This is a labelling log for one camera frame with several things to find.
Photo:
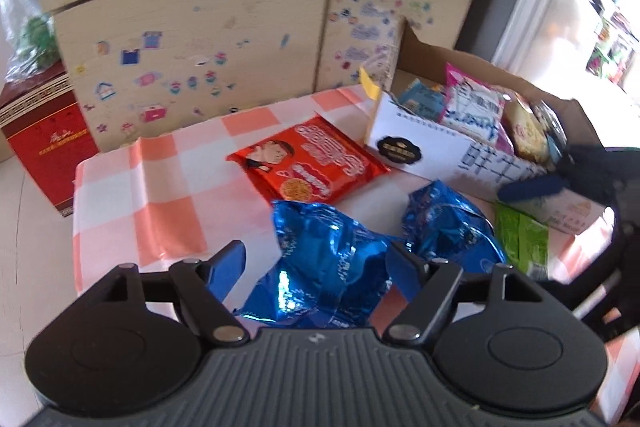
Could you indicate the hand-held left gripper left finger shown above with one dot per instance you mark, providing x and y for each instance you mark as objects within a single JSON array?
[{"x": 227, "y": 271}]

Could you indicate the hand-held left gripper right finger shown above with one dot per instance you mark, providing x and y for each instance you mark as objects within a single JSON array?
[{"x": 406, "y": 269}]

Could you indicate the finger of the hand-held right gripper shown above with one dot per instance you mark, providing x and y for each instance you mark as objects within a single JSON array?
[{"x": 530, "y": 189}]

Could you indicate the yellow bread packet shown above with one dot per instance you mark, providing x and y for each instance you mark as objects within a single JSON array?
[{"x": 525, "y": 129}]

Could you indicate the large blue foil snack packet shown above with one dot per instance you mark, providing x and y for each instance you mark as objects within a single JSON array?
[{"x": 320, "y": 267}]

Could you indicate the pink snack packet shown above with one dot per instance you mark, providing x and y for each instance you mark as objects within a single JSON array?
[{"x": 472, "y": 104}]

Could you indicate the light blue snack packet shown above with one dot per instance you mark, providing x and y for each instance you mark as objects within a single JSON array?
[{"x": 422, "y": 102}]

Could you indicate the green snack packet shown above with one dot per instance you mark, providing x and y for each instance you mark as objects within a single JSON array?
[{"x": 522, "y": 237}]

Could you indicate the small blue foil snack packet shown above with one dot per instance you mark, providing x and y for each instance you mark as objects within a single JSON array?
[{"x": 450, "y": 227}]

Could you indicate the orange checkered tablecloth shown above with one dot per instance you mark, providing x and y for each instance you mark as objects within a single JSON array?
[{"x": 150, "y": 202}]

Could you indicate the red noodle snack packet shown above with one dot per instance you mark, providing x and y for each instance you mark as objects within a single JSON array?
[{"x": 305, "y": 157}]

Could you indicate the red cardboard box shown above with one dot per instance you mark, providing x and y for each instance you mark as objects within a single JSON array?
[{"x": 45, "y": 142}]

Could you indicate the beige cabinet with stickers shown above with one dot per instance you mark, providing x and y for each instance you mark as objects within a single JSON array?
[{"x": 200, "y": 32}]

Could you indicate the clear bag of greens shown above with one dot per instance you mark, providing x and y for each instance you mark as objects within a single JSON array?
[{"x": 30, "y": 37}]

